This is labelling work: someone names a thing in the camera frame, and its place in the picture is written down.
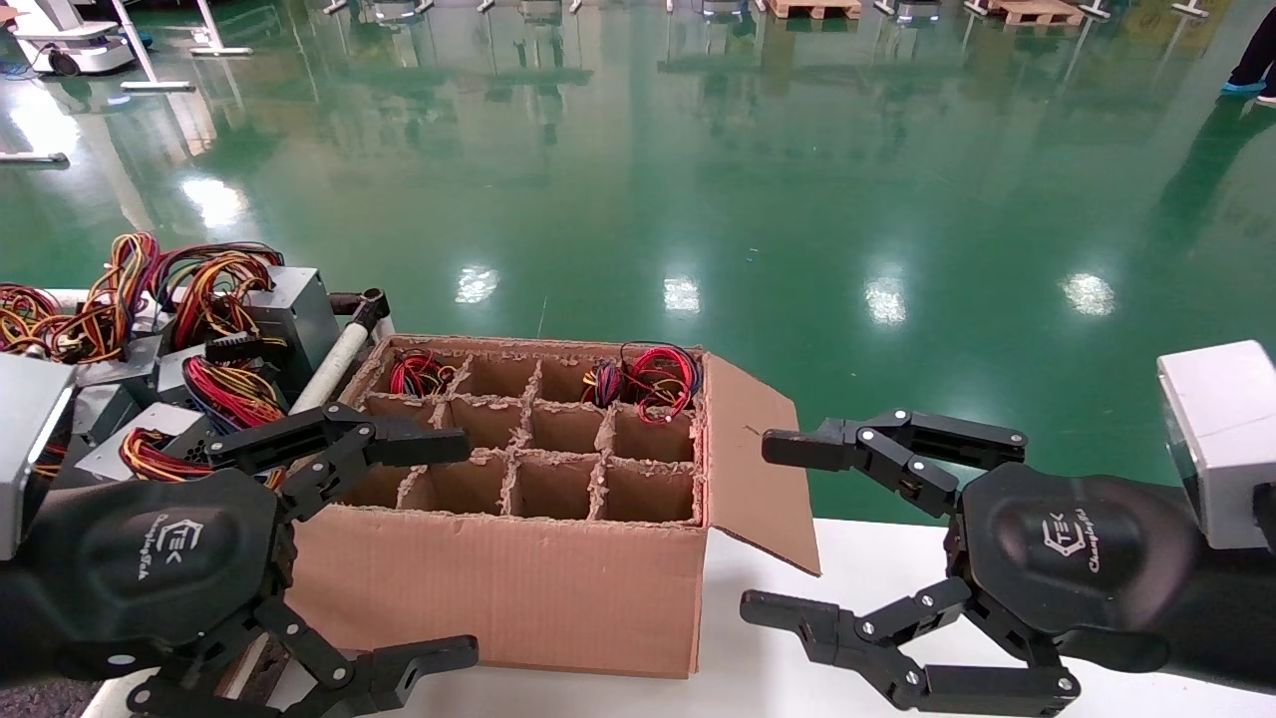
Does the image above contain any white pipe rail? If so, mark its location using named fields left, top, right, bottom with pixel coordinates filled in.
left=289, top=299, right=392, bottom=415

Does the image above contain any black pipe clamp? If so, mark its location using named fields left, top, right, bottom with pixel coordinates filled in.
left=329, top=288, right=390, bottom=322

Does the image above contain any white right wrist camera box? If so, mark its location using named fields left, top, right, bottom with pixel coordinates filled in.
left=1156, top=339, right=1276, bottom=551

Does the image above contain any cardboard cell divider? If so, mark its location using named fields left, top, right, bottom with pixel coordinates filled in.
left=334, top=344, right=704, bottom=525

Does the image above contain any person in dark trousers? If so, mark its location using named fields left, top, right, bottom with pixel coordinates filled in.
left=1221, top=8, right=1276, bottom=108

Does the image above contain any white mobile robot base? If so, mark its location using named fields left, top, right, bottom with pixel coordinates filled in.
left=8, top=0, right=136, bottom=78

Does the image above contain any wooden pallet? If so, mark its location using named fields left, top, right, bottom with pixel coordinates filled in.
left=987, top=0, right=1085, bottom=27
left=766, top=0, right=863, bottom=21

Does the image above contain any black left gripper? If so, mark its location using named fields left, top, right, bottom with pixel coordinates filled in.
left=0, top=403, right=480, bottom=718

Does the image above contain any white metal stand frame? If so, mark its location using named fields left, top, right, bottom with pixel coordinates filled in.
left=110, top=0, right=195, bottom=93
left=189, top=0, right=253, bottom=57

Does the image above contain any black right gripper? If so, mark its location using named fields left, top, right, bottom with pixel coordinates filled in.
left=740, top=408, right=1276, bottom=715

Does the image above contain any brown cardboard box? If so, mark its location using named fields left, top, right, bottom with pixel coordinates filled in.
left=267, top=334, right=823, bottom=681

